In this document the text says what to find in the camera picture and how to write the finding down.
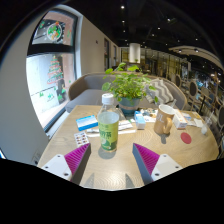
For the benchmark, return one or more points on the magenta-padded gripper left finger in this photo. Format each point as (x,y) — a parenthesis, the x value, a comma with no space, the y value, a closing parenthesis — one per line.
(75,160)

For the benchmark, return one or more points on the flat round red coaster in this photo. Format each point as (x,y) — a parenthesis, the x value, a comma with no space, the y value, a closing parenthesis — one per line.
(186,138)

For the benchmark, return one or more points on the small blue box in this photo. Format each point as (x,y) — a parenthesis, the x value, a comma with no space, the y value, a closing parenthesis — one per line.
(140,121)

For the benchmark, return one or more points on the white paper leaflet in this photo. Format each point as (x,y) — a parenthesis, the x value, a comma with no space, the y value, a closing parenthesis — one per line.
(126,126)

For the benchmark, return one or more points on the clear plastic cup with straw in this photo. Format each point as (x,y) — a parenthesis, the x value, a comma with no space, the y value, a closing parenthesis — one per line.
(204,130)

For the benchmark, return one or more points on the group of ceiling lights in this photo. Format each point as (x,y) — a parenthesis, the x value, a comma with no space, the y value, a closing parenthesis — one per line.
(122,6)

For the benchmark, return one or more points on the small sticker card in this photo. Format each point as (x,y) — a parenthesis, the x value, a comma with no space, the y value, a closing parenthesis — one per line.
(81,138)

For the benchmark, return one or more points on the green potted plant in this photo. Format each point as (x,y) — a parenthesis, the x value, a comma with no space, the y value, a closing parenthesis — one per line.
(128,86)

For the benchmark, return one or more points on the blue white card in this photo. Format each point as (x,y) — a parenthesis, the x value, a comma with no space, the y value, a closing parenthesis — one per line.
(86,122)

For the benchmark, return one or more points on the brown ceramic mug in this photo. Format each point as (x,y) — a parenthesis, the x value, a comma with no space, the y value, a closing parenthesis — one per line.
(163,121)

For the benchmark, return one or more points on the green tea plastic bottle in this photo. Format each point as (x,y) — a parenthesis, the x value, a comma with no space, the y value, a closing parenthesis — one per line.
(108,133)

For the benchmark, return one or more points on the grey curved sofa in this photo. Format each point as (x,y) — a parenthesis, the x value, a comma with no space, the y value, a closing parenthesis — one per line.
(86,95)

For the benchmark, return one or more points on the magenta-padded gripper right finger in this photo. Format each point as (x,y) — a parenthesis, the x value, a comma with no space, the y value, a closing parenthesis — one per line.
(148,160)

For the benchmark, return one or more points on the group of dining chairs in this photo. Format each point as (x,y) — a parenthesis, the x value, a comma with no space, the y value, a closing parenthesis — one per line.
(192,88)

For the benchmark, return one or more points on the white paper napkin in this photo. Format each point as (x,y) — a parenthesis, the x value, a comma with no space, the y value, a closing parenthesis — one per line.
(199,122)

